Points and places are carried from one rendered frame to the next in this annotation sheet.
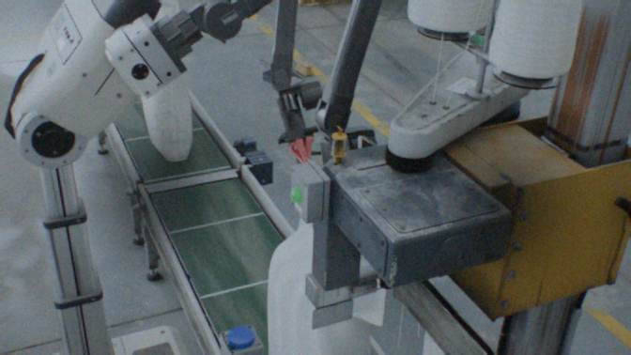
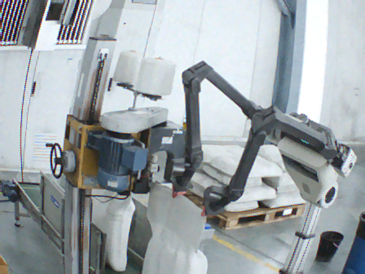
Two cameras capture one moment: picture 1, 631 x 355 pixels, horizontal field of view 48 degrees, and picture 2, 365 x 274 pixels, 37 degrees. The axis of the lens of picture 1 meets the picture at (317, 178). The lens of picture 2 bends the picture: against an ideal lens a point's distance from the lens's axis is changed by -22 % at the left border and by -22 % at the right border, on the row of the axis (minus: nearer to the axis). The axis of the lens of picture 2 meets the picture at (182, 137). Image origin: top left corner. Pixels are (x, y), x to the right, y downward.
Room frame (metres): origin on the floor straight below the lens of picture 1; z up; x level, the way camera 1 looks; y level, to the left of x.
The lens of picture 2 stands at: (4.43, -0.63, 1.99)
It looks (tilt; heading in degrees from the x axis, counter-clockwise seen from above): 12 degrees down; 170
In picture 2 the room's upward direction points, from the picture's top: 10 degrees clockwise
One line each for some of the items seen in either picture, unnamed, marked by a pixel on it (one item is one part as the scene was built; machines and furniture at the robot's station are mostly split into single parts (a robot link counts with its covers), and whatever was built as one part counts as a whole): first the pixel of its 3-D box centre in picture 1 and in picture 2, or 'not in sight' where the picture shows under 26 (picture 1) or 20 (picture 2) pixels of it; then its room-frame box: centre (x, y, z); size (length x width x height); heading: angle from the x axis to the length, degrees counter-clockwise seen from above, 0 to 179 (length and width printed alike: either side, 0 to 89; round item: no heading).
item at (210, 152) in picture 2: not in sight; (222, 154); (-1.75, 0.90, 0.56); 0.66 x 0.43 x 0.15; 113
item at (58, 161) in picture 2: not in sight; (55, 161); (1.41, -0.69, 1.13); 0.18 x 0.11 x 0.18; 26
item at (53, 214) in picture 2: not in sight; (67, 226); (0.81, -0.60, 0.54); 1.05 x 0.02 x 0.41; 26
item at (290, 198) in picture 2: not in sight; (281, 196); (-1.67, 1.63, 0.20); 0.67 x 0.43 x 0.15; 116
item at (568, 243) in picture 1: (534, 208); (96, 152); (1.28, -0.46, 1.18); 0.34 x 0.25 x 0.31; 116
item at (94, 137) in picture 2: not in sight; (101, 142); (1.45, -0.45, 1.27); 0.12 x 0.09 x 0.09; 116
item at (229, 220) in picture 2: not in sight; (246, 205); (-1.72, 1.25, 0.07); 1.20 x 0.82 x 0.14; 118
